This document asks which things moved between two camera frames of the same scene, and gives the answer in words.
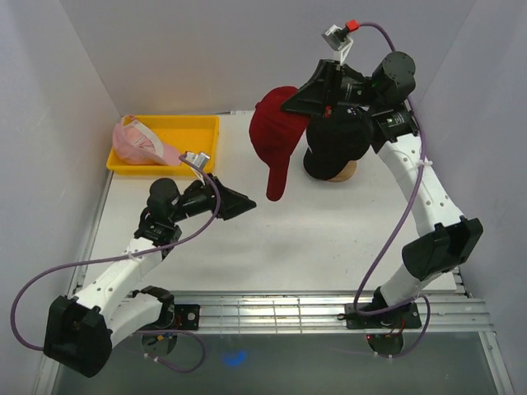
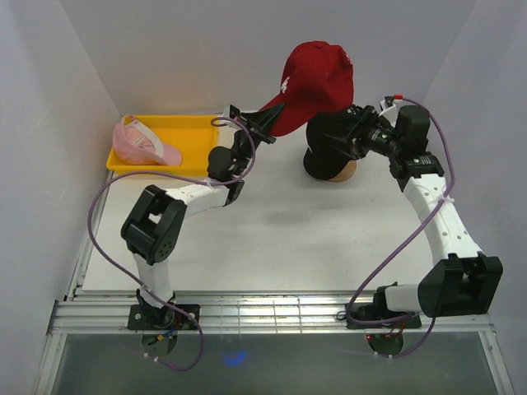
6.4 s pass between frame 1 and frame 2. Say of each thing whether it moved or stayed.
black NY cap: stayed
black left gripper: moved
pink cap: stayed
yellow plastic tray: stayed
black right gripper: moved
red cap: moved
